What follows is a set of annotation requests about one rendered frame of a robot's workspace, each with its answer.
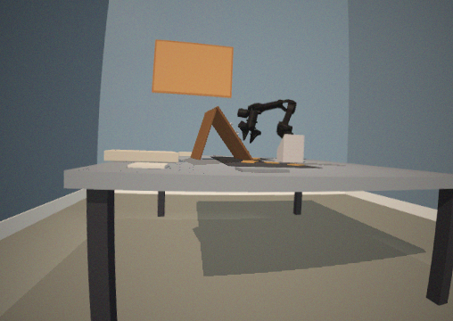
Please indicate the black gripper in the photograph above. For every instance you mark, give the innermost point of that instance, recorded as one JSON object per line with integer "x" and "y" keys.
{"x": 251, "y": 123}

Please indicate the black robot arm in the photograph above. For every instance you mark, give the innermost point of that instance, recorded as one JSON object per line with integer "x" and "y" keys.
{"x": 257, "y": 108}

